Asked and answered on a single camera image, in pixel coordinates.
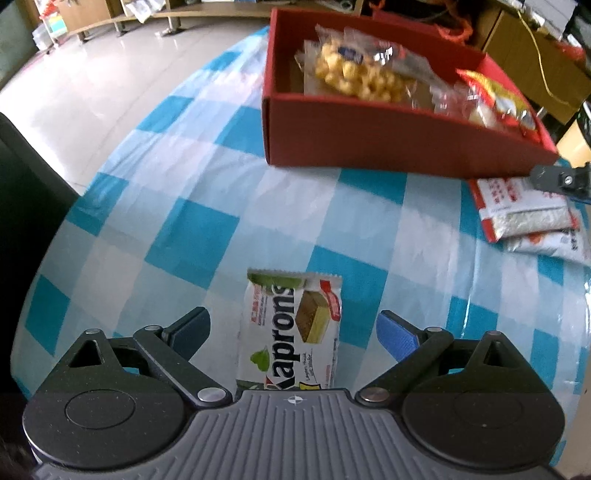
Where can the yellow trash bin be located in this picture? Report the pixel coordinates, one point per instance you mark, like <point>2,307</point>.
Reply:
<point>574,145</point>

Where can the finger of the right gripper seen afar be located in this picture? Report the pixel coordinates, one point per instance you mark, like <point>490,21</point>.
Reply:
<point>574,183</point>

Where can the white pouch snack packet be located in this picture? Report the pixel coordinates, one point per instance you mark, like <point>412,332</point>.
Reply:
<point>570,245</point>

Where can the red cardboard box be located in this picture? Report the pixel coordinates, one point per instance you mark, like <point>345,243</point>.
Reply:
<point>336,131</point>

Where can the blue white checkered tablecloth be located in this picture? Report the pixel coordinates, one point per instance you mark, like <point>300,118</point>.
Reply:
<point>186,204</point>

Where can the Kaprons wafer packet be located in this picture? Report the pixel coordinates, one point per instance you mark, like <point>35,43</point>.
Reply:
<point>289,335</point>

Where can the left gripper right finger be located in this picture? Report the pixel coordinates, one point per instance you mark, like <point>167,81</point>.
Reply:
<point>416,353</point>

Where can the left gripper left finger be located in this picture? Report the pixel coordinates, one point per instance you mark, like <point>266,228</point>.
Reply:
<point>168,351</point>

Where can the red yellow snack packet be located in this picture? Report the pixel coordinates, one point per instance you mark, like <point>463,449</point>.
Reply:
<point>510,110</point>

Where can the red white snack packet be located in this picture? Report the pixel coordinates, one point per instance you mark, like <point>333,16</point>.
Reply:
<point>512,207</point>

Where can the orange plastic bag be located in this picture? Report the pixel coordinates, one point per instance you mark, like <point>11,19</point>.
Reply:
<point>440,18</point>

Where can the waffle snack bag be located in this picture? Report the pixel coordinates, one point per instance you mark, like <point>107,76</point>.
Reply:
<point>357,65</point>

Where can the white round cake packet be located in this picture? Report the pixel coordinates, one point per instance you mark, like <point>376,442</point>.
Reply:
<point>461,102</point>

